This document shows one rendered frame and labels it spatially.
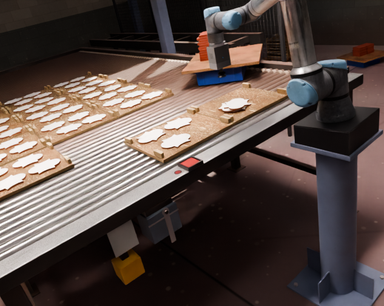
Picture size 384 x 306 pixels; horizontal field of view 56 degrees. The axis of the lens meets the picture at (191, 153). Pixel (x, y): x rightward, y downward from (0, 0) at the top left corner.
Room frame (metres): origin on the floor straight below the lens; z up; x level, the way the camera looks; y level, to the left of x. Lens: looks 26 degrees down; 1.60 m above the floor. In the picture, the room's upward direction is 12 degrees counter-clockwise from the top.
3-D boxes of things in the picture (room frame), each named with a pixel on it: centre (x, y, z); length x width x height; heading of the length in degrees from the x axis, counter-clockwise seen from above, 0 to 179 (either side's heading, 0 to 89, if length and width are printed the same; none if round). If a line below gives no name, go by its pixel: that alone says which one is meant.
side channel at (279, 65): (3.66, 0.12, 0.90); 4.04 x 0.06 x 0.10; 32
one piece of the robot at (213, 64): (1.74, -0.22, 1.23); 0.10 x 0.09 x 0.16; 26
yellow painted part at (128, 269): (1.07, 0.33, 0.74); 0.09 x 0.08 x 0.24; 122
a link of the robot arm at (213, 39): (1.73, -0.23, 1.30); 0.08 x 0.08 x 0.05
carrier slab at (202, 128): (1.59, 0.05, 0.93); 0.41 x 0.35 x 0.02; 123
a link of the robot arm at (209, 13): (1.72, -0.23, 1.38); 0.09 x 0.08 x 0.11; 30
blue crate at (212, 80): (2.43, -0.33, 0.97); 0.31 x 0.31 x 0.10; 72
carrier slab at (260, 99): (1.82, -0.30, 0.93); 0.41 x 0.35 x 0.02; 122
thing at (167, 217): (1.17, 0.18, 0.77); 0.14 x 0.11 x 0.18; 122
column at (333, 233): (1.34, -0.61, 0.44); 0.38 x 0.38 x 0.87; 35
